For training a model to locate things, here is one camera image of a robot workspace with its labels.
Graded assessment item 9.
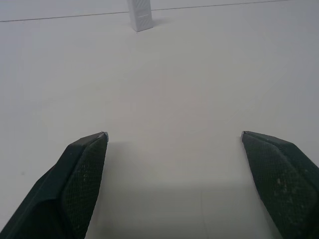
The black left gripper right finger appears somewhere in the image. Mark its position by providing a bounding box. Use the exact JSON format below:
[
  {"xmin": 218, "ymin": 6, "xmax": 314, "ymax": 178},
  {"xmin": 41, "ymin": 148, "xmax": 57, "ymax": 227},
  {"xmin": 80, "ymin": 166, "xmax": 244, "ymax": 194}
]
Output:
[{"xmin": 240, "ymin": 130, "xmax": 319, "ymax": 239}]

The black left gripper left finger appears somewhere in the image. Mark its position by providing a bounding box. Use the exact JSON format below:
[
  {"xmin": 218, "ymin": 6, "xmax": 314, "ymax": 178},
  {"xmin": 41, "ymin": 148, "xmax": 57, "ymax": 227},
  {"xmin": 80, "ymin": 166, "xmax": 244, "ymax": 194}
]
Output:
[{"xmin": 0, "ymin": 131, "xmax": 109, "ymax": 239}]

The white post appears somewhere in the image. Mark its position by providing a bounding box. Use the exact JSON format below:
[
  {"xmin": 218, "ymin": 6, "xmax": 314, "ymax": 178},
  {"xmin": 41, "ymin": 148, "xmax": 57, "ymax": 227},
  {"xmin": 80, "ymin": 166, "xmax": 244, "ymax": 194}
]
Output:
[{"xmin": 126, "ymin": 0, "xmax": 154, "ymax": 32}]

